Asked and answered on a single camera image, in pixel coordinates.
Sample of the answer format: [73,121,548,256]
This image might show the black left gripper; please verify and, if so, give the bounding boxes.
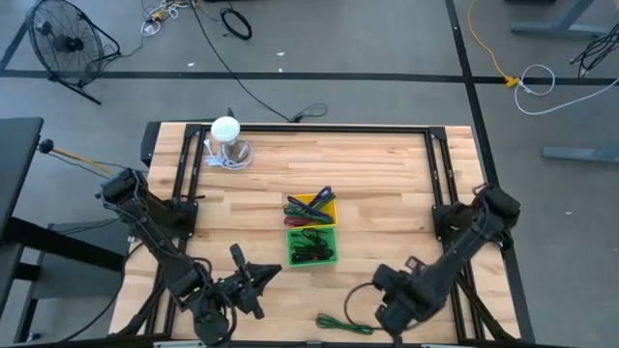
[220,244,283,321]

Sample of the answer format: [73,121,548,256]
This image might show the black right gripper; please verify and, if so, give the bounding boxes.
[372,255,429,339]

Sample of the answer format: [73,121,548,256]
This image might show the black USB cable red strap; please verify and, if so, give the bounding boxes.
[289,236,336,265]

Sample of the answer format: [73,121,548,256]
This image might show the black USB cable silver plug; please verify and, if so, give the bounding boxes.
[289,227,335,257]

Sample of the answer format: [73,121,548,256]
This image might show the green braided USB cable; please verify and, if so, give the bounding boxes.
[316,312,374,335]
[282,192,338,226]

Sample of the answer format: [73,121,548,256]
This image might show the red braided USB cable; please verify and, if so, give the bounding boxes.
[282,216,316,229]

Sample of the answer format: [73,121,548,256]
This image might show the green plastic basket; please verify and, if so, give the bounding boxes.
[285,225,339,268]

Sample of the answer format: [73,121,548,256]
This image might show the blue braided USB cable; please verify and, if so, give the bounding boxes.
[287,194,323,217]
[307,185,335,208]

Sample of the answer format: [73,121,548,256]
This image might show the yellow plastic basket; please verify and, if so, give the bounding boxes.
[282,192,339,228]

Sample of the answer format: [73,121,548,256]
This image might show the white dome table lamp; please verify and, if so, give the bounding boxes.
[210,115,253,168]

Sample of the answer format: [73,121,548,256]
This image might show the grey desk leg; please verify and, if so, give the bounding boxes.
[541,139,619,164]
[510,0,611,38]

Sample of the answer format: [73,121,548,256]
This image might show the wooden stick black knob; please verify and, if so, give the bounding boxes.
[37,138,120,178]

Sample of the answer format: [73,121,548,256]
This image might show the black side desk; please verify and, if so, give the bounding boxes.
[0,116,128,344]

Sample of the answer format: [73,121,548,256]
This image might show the black floor fan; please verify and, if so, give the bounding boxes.
[26,0,122,106]

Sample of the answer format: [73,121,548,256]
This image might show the white lamp power cord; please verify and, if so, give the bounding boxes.
[202,137,256,171]

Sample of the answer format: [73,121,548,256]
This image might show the black aluminium table frame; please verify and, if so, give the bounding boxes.
[115,123,536,348]

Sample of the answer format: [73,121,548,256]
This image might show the long black floor cable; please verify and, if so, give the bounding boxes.
[191,0,330,125]

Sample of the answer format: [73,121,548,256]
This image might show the black coiled floor cable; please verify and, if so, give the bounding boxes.
[220,7,253,42]

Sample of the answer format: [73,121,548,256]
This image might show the yellow extension cord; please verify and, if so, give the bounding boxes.
[466,0,522,90]

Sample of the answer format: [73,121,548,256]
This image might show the white floor cable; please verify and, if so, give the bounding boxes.
[513,64,619,116]

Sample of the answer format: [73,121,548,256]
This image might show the white yellow cable cluster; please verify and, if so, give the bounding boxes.
[139,0,194,38]

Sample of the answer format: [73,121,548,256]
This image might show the black floor cable bundle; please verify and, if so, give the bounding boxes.
[569,21,619,79]

